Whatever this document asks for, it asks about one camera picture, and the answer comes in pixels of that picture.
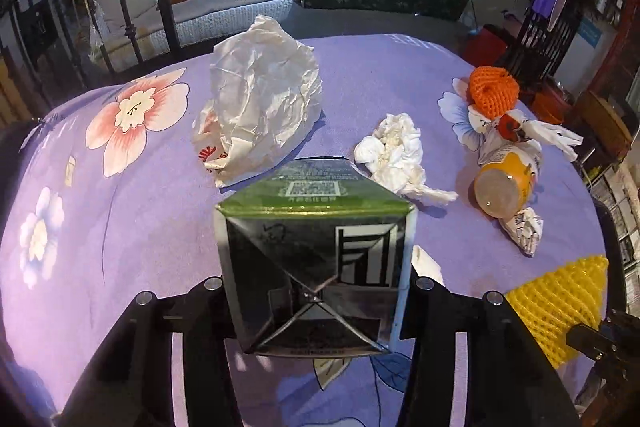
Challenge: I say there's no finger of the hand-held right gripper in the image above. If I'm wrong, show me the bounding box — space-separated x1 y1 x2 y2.
566 322 621 360

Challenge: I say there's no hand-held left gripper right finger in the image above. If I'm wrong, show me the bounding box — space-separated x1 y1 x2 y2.
395 277 583 427

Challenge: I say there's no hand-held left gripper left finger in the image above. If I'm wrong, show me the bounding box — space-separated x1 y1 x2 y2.
57 277 246 427

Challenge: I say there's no yellow foam net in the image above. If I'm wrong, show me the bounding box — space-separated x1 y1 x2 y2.
504 255 610 368

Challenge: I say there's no green and black carton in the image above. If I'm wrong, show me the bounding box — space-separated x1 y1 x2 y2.
214 157 418 358

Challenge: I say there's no printed paper ball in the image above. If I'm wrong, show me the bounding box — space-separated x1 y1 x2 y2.
500 207 545 257

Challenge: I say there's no orange plastic bottle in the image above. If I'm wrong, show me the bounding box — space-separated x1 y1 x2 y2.
474 142 543 218

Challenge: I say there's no white tissue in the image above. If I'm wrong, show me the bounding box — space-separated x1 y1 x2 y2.
354 113 458 206

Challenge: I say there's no white paper bag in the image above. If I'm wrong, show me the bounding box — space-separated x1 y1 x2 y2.
192 14 323 188

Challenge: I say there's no orange foam net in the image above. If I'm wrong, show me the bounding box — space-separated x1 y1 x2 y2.
467 66 520 112

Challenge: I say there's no white paper slip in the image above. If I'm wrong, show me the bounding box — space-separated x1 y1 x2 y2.
411 245 445 288

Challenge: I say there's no purple floral blanket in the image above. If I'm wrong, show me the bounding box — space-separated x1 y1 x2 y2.
0 33 621 427

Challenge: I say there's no small orange round scrap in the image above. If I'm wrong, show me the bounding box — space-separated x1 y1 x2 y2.
499 113 525 140

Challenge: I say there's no black metal rack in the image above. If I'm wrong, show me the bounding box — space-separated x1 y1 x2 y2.
500 0 581 80

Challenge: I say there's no black iron bed frame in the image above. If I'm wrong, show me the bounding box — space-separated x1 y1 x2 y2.
0 0 183 108

